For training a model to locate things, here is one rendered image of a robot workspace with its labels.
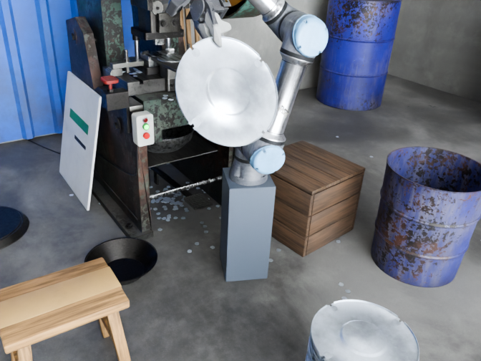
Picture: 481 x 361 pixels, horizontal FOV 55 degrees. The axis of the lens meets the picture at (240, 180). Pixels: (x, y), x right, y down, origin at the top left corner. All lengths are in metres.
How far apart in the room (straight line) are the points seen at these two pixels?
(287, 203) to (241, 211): 0.37
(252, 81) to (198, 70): 0.15
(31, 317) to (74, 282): 0.16
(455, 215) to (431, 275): 0.30
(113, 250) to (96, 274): 0.60
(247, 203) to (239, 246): 0.21
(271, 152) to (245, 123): 0.36
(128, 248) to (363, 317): 1.12
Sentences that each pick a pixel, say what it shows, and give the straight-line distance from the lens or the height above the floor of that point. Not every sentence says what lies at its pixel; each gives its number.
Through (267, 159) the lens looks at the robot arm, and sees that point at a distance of 1.56.
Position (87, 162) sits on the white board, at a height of 0.24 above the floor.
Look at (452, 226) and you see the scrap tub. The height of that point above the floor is 0.32.
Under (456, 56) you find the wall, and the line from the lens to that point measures 4.98.
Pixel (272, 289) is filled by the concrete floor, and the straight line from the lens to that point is 1.96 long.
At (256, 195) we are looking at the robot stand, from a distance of 1.76.
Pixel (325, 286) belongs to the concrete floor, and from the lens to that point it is 2.02.
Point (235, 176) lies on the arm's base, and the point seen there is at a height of 0.48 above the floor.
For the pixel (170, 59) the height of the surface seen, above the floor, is 0.78.
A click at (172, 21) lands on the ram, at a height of 0.94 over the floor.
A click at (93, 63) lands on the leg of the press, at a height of 0.71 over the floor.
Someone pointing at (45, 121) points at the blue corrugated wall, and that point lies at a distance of 3.39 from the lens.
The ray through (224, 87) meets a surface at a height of 0.95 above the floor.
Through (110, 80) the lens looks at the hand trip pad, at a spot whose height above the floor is 0.76.
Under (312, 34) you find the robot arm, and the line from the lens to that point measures 1.48.
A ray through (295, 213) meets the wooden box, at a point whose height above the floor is 0.21.
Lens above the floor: 1.29
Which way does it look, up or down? 28 degrees down
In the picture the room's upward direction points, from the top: 3 degrees clockwise
